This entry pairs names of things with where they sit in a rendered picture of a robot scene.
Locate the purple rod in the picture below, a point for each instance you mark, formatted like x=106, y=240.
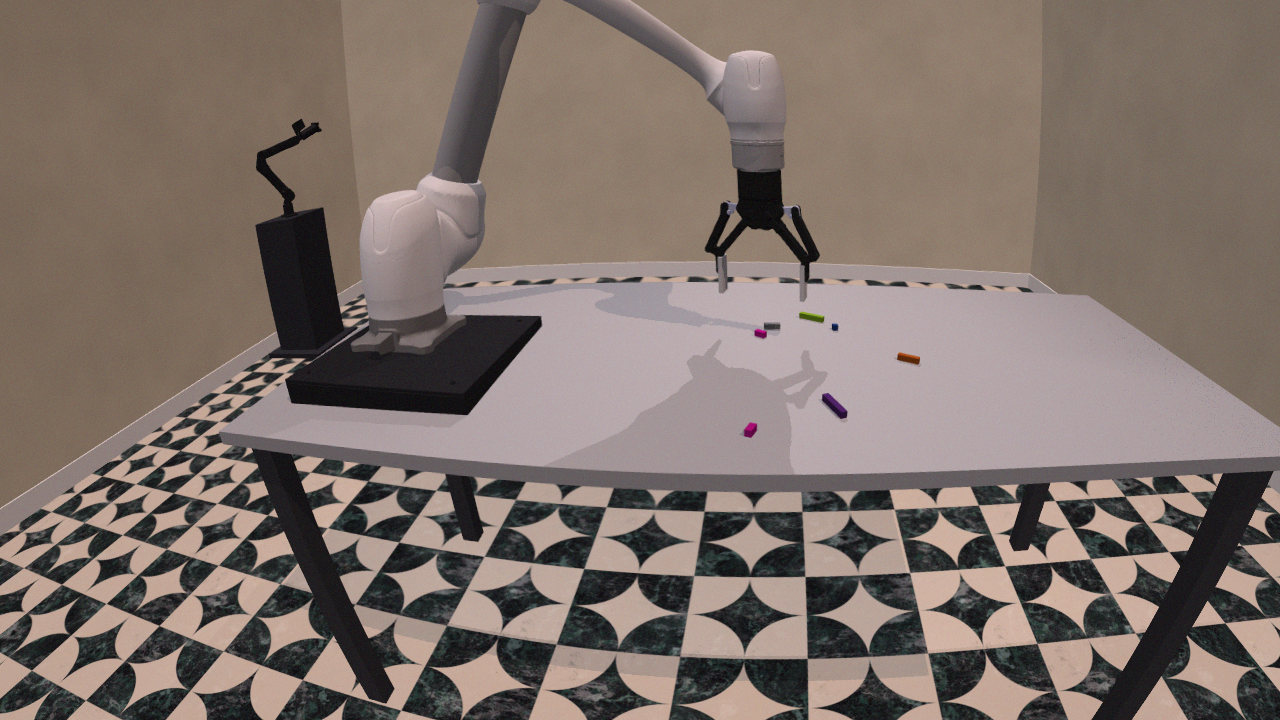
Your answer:
x=835, y=406

